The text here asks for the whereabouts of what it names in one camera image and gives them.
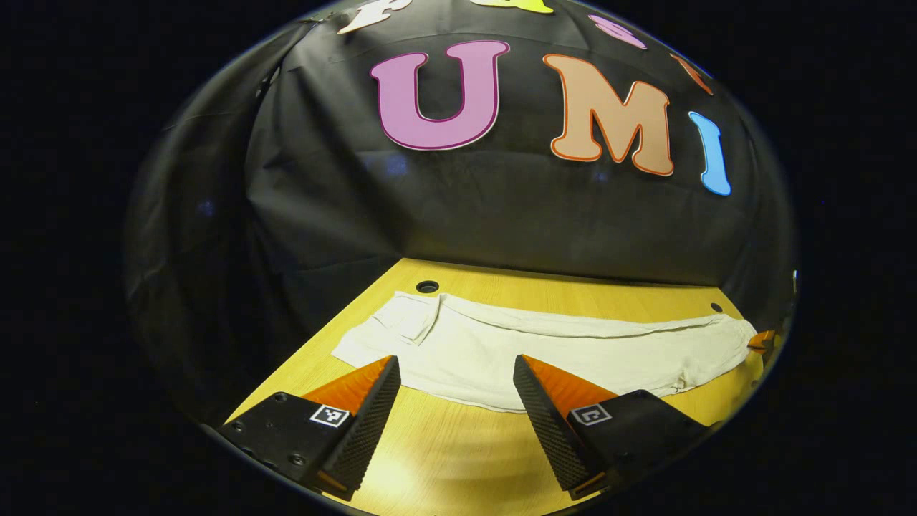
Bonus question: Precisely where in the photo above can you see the white jeans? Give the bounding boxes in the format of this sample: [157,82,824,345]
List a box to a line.
[331,290,759,414]

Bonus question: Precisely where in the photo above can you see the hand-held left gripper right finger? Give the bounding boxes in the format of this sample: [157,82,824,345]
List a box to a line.
[512,353,711,502]

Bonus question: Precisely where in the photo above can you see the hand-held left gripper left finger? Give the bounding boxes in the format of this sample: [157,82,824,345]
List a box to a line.
[217,354,403,502]

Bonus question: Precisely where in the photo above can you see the black backdrop cloth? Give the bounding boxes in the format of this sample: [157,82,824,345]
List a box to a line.
[123,0,800,424]

